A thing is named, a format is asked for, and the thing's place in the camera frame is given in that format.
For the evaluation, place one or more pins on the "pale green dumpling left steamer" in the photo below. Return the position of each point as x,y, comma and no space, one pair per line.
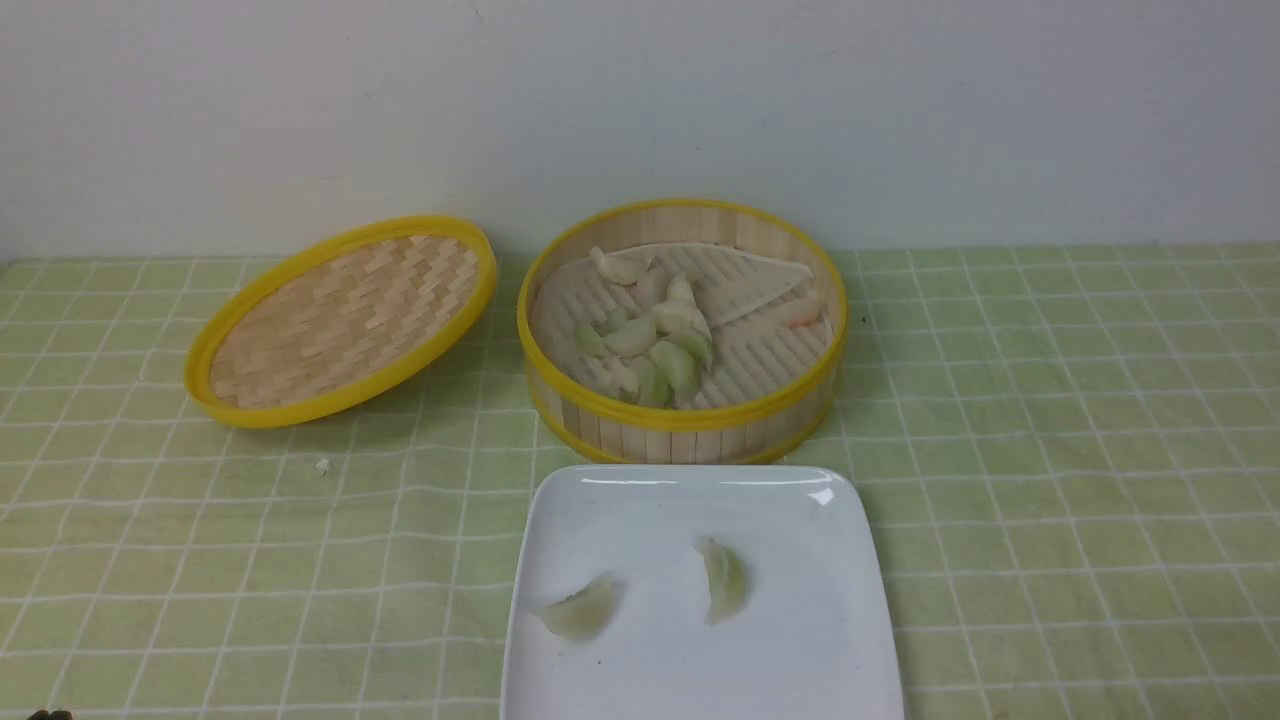
622,334

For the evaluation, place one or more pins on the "dark object bottom left corner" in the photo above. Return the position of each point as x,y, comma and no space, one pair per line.
54,714

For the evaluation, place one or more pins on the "white dumpling top of steamer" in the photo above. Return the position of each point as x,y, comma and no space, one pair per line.
622,269

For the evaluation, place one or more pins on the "yellow rimmed bamboo steamer lid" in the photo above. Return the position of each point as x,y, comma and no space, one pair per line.
342,322

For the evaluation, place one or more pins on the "white steamer liner paper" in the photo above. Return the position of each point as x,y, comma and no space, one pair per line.
748,356

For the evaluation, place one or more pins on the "green dumpling front steamer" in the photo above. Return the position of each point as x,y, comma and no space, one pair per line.
682,370

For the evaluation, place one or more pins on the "pale green dumpling upright plate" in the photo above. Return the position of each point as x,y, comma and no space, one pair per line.
728,580

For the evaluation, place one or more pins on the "green checkered tablecloth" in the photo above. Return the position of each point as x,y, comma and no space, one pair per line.
1068,458

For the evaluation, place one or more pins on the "pale green dumpling left plate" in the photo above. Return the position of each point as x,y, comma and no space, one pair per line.
582,616

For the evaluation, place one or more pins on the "pink white dumpling right steamer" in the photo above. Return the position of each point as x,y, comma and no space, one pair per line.
799,313

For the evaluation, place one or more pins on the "yellow rimmed bamboo steamer basket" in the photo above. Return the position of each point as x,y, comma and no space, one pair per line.
607,430

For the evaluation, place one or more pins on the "white square plate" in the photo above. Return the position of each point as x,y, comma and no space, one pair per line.
814,640

